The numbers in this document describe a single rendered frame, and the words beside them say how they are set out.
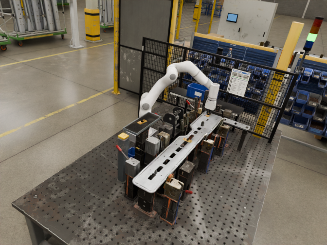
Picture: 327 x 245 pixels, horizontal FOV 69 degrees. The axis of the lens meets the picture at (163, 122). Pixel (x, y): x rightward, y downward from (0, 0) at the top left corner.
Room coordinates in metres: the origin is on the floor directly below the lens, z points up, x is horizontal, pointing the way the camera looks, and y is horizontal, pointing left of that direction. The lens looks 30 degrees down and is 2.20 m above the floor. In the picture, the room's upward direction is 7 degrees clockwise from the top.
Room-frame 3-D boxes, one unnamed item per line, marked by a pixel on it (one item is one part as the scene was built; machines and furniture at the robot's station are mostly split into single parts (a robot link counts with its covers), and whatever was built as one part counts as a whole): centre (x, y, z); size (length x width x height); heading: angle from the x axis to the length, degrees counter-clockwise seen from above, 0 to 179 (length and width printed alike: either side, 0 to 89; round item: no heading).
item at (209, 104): (2.20, -0.45, 1.20); 0.10 x 0.07 x 0.11; 63
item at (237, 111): (2.68, -0.47, 1.01); 0.90 x 0.22 x 0.03; 62
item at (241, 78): (2.65, -0.79, 1.30); 0.23 x 0.02 x 0.31; 62
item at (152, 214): (1.23, 0.06, 0.84); 0.18 x 0.06 x 0.29; 62
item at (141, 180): (1.77, -0.23, 1.00); 1.38 x 0.22 x 0.02; 152
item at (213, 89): (2.21, -0.45, 1.34); 0.09 x 0.08 x 0.13; 6
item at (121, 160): (1.51, 0.29, 0.92); 0.08 x 0.08 x 0.44; 62
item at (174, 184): (1.18, -0.13, 0.88); 0.15 x 0.11 x 0.36; 62
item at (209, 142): (1.76, -0.42, 0.87); 0.12 x 0.09 x 0.35; 62
